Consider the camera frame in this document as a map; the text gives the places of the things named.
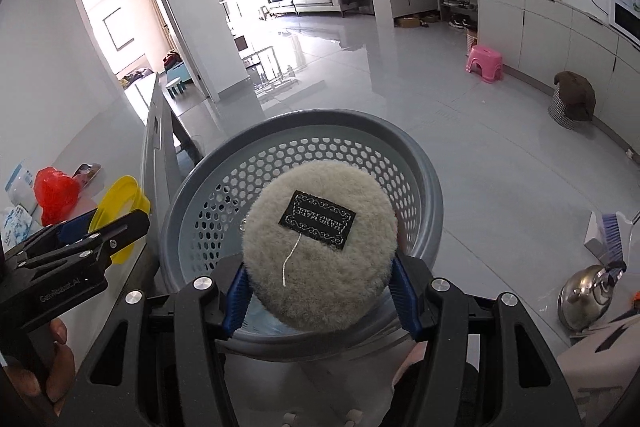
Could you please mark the white low cabinet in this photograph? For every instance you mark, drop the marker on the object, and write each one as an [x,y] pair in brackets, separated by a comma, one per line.
[550,32]

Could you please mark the beige printed garment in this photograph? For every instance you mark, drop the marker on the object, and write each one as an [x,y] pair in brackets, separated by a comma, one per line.
[600,372]

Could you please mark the white jar blue lid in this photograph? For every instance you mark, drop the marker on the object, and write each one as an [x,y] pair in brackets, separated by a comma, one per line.
[20,184]

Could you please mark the white dustpan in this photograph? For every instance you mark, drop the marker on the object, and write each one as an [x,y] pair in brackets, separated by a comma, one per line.
[594,237]

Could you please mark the small white kids table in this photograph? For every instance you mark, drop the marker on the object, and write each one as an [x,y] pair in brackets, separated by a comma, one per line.
[175,84]

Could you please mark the dark foil wrapper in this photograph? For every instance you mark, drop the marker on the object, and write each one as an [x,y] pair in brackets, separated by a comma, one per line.
[87,172]

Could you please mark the red plastic bag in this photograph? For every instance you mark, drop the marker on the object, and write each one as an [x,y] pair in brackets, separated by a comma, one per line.
[55,194]

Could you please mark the checked laundry basket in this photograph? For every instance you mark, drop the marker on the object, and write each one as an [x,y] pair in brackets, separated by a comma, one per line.
[560,119]

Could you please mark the person's left hand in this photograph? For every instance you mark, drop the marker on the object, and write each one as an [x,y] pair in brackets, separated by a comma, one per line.
[60,367]

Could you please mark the light blue snack packet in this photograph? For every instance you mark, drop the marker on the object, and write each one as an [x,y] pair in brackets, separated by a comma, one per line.
[262,317]

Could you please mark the beige fuzzy round pad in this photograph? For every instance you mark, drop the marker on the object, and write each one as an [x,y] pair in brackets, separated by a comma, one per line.
[320,277]

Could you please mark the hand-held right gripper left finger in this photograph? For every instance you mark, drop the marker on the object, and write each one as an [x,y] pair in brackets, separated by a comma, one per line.
[239,302]

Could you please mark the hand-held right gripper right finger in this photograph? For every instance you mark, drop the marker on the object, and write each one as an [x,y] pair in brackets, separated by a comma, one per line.
[402,297]

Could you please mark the open shoe rack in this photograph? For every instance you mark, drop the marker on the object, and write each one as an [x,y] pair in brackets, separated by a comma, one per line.
[457,7]

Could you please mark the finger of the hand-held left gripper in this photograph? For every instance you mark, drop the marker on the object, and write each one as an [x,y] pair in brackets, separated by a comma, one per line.
[125,229]
[75,224]

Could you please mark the grey perforated plastic basket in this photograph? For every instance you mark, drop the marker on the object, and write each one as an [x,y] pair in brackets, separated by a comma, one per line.
[325,122]

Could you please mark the steel kettle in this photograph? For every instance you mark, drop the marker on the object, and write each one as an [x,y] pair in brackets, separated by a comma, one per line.
[585,297]

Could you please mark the white microwave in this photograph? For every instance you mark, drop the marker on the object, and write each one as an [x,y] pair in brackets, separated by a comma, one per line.
[625,19]

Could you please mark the white blue tissue pack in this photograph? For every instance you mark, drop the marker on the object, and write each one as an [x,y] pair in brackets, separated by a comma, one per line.
[15,227]

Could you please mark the cardboard box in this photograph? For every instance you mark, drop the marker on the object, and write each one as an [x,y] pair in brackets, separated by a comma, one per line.
[407,22]

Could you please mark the blue bristle brush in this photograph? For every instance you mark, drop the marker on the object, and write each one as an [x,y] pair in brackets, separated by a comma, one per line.
[612,237]

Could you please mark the pink plastic stool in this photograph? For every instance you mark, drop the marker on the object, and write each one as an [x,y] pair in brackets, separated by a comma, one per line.
[484,57]

